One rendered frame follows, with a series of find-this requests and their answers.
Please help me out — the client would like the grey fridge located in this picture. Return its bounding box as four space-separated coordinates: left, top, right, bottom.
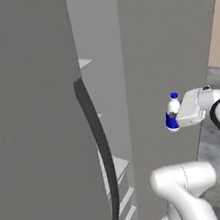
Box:
64 0 220 220

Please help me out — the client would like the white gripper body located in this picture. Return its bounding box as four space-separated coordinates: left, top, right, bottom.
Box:
172 88 209 129

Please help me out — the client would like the grey freezer door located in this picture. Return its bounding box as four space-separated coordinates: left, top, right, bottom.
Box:
0 0 113 220

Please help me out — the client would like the dark curved door handle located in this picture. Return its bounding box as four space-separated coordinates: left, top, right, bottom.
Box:
71 74 124 220

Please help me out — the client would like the blue-capped water bottle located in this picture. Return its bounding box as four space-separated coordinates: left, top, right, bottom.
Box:
160 91 185 134

